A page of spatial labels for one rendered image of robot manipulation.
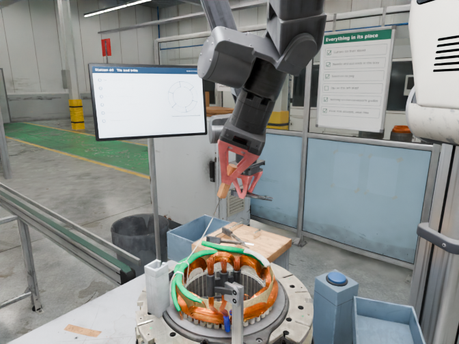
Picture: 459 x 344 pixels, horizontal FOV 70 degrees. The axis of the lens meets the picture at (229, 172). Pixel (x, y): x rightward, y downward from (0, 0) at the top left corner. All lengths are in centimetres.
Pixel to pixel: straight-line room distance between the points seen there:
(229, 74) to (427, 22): 45
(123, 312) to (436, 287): 87
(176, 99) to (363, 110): 159
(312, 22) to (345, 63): 236
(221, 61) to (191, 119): 119
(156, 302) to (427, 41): 69
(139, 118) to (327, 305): 113
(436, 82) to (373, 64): 200
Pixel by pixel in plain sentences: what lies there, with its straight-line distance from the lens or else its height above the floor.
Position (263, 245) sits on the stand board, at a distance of 90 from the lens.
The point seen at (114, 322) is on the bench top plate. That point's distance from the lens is 115.
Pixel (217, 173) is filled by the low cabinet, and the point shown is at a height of 73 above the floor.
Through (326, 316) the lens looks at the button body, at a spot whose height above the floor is 95.
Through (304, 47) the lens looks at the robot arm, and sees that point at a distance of 45.
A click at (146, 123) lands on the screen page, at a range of 158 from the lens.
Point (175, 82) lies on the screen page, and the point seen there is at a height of 149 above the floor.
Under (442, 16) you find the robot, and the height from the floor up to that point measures 160.
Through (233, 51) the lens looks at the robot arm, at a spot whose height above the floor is 152.
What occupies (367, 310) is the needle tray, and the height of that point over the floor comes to 104.
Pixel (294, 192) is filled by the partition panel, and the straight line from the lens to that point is 316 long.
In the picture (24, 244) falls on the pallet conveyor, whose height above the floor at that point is 50.
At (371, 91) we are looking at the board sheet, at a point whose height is 143.
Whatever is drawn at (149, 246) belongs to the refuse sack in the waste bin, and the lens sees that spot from 222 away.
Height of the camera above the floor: 148
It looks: 15 degrees down
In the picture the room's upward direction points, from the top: straight up
